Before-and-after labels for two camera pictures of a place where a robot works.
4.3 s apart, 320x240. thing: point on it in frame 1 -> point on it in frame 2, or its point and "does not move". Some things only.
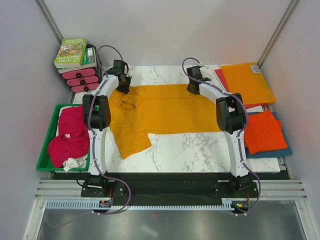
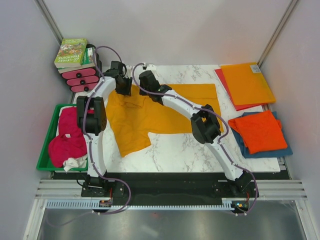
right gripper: x=189 y=89 -> x=141 y=92
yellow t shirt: x=158 y=109 does not move
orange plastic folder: x=247 y=80 does not move
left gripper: x=126 y=90 does not move
